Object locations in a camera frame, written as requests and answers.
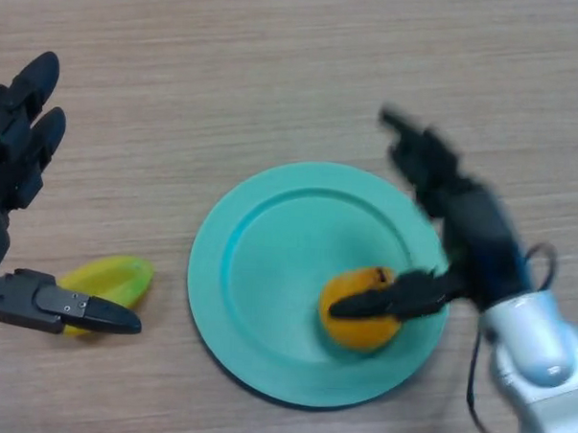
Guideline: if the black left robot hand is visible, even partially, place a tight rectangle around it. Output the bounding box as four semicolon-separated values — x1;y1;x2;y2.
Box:
0;49;155;338

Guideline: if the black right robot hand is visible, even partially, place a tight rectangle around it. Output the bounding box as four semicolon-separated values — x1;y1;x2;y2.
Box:
330;103;544;329

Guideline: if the yellow orange pear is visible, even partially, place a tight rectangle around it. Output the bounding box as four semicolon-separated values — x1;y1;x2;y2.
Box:
316;264;405;354

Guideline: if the teal round plate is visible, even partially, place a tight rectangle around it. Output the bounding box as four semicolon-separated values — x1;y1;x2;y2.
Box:
181;155;458;416

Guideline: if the yellow green starfruit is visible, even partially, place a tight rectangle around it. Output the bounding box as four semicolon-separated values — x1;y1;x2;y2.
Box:
56;253;156;341

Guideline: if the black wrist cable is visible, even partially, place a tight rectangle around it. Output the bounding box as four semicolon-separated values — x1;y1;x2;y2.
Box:
465;239;560;433

